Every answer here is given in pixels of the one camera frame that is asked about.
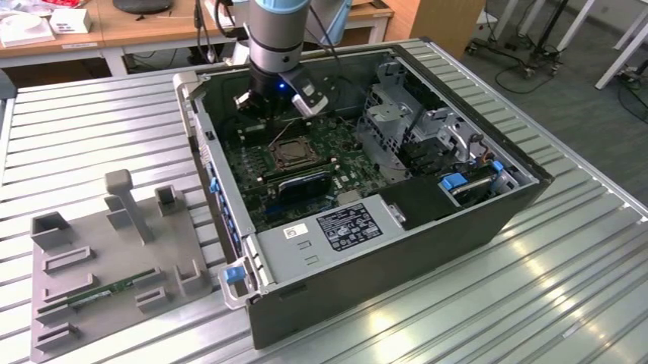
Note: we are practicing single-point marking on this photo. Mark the silver CPU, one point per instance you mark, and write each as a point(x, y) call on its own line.
point(296, 151)

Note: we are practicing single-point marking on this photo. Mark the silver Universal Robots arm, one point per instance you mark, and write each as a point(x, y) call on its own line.
point(279, 49)

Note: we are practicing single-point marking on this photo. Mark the CPU socket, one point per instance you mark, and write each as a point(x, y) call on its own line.
point(296, 167)

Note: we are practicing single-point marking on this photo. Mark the green motherboard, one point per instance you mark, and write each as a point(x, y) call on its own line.
point(349, 151)

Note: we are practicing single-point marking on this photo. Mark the black graphics card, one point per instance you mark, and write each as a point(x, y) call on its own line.
point(304, 187)

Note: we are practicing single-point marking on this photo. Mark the metal drive cage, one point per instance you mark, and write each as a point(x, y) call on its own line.
point(390, 113)

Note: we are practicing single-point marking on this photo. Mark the small silver heatsink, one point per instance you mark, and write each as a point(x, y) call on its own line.
point(349, 198)

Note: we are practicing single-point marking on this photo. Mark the wooden desk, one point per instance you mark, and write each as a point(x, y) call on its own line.
point(152, 26)

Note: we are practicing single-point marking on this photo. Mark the black round object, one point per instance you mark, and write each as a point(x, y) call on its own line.
point(142, 5)

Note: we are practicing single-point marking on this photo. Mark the wooden cabinet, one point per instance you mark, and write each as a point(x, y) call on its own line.
point(446, 26)

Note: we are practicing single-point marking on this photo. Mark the grey power supply unit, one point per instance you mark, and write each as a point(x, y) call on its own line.
point(304, 258)

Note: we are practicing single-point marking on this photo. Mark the hard disk in blue carrier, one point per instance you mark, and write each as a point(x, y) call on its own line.
point(452, 182)

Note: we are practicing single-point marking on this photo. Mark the small white printed box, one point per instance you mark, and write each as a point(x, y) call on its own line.
point(72, 19)

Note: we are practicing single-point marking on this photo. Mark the blue case latch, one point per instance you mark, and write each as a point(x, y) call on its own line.
point(233, 275)

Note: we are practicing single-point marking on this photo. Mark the small blue clip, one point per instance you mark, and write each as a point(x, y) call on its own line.
point(496, 165)

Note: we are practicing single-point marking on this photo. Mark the large white box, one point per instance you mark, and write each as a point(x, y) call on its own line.
point(26, 36)

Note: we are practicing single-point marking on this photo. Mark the grey parts rack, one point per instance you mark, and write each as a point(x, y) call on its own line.
point(112, 261)

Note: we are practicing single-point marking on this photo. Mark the black PC case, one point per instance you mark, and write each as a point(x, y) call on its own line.
point(380, 288)

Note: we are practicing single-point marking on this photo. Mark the black wheeled stand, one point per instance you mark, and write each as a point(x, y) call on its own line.
point(542, 58)

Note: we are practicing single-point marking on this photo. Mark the green RAM stick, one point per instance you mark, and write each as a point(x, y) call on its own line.
point(109, 288)

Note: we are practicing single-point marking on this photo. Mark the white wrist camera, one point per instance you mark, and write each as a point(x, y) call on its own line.
point(312, 102)

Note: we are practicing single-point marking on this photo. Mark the white table frame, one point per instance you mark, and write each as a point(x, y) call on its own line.
point(603, 81)

